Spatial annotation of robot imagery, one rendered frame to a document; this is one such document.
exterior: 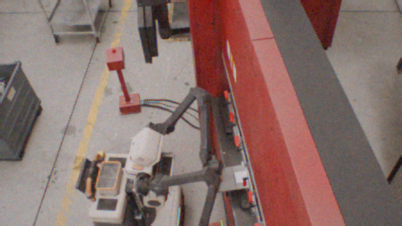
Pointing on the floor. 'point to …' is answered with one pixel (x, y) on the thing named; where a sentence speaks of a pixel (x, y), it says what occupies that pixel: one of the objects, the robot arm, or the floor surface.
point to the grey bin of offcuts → (15, 110)
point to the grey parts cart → (73, 16)
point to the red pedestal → (131, 104)
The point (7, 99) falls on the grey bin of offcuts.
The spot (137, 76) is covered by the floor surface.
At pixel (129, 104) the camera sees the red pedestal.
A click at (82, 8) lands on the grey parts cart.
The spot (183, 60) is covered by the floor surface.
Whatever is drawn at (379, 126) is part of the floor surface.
